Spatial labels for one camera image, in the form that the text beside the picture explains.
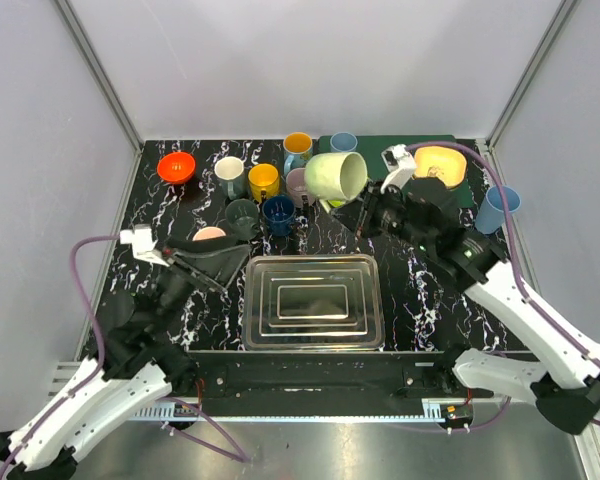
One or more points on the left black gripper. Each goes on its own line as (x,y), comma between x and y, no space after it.
(191,273)

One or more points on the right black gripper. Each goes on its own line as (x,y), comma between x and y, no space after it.
(358,214)

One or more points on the pink orange mug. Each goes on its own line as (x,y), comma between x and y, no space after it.
(209,232)

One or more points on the light green mug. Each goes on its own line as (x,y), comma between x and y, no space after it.
(336,177)

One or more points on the dark grey mug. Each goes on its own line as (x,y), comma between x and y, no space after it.
(243,217)

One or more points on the mauve pink mug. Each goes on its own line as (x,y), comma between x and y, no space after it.
(297,189)

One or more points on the navy blue mug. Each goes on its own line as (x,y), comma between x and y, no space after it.
(279,215)

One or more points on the yellow ribbed mug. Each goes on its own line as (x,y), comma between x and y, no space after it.
(264,182)

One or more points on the blue grey mug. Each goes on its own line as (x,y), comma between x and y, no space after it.
(230,173)

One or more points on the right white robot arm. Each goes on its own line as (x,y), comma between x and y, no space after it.
(563,382)

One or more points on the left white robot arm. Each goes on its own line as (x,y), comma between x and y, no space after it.
(132,365)

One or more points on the light blue patterned mug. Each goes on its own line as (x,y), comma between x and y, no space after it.
(298,147)

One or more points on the lime green plate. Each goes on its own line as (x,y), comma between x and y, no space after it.
(336,203)

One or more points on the dark green mat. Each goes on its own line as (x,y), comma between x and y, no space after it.
(371,146)

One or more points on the light blue cup on mat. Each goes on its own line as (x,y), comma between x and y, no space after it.
(343,142)

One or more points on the silver metal tray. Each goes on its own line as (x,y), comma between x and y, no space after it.
(313,303)

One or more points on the orange red bowl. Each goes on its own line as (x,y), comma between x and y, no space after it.
(176,168)

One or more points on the yellow square bowl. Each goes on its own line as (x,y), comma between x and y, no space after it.
(446,164)

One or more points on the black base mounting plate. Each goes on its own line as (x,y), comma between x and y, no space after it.
(310,385)

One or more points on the light blue cup right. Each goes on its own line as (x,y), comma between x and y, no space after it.
(491,216)

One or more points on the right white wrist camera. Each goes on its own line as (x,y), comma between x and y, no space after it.
(400,164)

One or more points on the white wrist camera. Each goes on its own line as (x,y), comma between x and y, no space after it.
(143,246)
(400,164)

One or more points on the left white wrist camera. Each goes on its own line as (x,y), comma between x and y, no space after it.
(143,246)

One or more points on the front aluminium rail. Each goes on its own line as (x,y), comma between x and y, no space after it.
(330,386)

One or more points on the left aluminium frame post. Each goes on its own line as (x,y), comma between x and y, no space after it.
(81,40)

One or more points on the aluminium frame post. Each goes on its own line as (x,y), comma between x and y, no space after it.
(557,24)
(81,40)

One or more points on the right aluminium frame post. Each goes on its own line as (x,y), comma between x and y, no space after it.
(557,24)

